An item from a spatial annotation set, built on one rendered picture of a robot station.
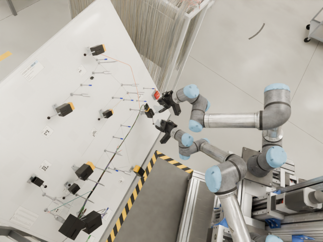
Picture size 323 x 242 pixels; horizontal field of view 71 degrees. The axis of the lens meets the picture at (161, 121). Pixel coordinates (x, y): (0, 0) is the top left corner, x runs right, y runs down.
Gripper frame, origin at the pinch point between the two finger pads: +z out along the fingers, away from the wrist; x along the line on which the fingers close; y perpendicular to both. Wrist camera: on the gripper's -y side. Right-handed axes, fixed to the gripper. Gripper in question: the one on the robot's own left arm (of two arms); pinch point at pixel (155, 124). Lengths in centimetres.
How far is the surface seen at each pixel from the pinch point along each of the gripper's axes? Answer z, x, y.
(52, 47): -2, 76, 38
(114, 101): 1.8, 36.2, 13.8
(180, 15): 20, -14, 81
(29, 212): -23, 82, -37
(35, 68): -7, 83, 27
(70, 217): -30, 65, -39
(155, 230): 9, -44, -117
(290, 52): 68, -326, 118
